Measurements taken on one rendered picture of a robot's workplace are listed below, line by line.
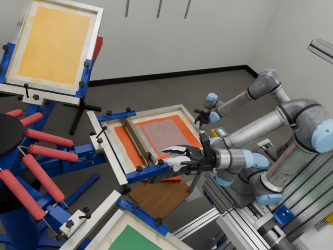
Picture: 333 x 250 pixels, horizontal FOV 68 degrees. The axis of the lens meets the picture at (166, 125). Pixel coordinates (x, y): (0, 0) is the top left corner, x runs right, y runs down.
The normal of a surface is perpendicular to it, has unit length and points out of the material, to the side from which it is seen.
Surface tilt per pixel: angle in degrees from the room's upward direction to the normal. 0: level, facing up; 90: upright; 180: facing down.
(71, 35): 32
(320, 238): 0
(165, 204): 0
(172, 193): 0
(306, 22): 90
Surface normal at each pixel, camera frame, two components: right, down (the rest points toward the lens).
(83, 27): 0.18, -0.25
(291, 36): -0.85, 0.19
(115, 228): 0.22, -0.71
